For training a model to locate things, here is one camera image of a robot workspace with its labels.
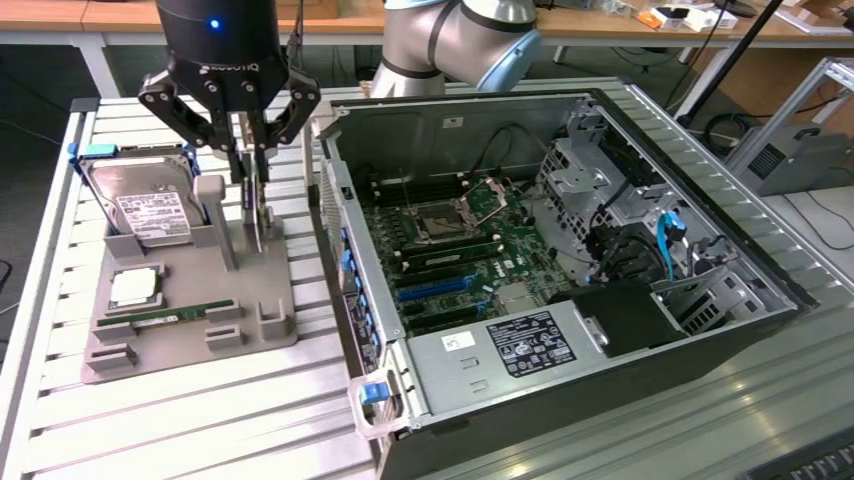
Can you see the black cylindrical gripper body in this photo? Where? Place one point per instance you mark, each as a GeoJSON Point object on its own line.
{"type": "Point", "coordinates": [221, 45]}

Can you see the black green graphics card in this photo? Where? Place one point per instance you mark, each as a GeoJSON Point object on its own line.
{"type": "Point", "coordinates": [253, 215]}

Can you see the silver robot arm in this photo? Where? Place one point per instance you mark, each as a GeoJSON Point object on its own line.
{"type": "Point", "coordinates": [414, 40]}

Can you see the hard disk in blue caddy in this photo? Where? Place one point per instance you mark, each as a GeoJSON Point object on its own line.
{"type": "Point", "coordinates": [140, 200]}

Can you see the wooden desk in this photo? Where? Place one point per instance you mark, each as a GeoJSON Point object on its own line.
{"type": "Point", "coordinates": [40, 15]}

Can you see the CPU socket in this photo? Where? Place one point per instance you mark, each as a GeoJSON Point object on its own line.
{"type": "Point", "coordinates": [437, 225]}

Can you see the silver CPU chip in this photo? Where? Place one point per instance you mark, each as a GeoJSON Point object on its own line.
{"type": "Point", "coordinates": [134, 287]}

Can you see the grey parts rack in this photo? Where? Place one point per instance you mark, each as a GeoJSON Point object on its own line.
{"type": "Point", "coordinates": [201, 300]}

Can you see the silver socket cover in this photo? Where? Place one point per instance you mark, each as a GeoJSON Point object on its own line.
{"type": "Point", "coordinates": [487, 200]}

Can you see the installed black RAM stick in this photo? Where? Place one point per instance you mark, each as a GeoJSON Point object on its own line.
{"type": "Point", "coordinates": [434, 260]}

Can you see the green RAM stick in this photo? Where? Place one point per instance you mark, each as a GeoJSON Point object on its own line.
{"type": "Point", "coordinates": [167, 314]}

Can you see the blue expansion slot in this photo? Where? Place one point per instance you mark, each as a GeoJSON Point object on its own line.
{"type": "Point", "coordinates": [434, 290]}

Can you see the metal disk bay cage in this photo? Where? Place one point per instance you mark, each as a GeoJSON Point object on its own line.
{"type": "Point", "coordinates": [574, 180]}

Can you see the green motherboard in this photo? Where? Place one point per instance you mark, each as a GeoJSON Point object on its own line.
{"type": "Point", "coordinates": [527, 250]}

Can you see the silver chipset heatsink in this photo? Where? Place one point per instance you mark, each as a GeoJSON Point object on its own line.
{"type": "Point", "coordinates": [517, 297]}

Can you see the orange white box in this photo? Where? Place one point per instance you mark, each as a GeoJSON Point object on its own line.
{"type": "Point", "coordinates": [650, 20]}

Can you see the grey power supply unit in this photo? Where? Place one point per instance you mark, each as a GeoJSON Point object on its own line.
{"type": "Point", "coordinates": [467, 380]}

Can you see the black plastic shroud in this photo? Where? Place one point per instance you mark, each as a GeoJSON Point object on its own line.
{"type": "Point", "coordinates": [614, 320]}

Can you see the black stand pole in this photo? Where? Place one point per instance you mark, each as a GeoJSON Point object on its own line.
{"type": "Point", "coordinates": [734, 50]}

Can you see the grey computer tower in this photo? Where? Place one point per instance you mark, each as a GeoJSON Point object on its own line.
{"type": "Point", "coordinates": [801, 165]}

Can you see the open black PC case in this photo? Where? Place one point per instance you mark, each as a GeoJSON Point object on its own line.
{"type": "Point", "coordinates": [601, 425]}

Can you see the aluminium profile frame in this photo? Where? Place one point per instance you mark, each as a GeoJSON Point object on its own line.
{"type": "Point", "coordinates": [810, 80]}

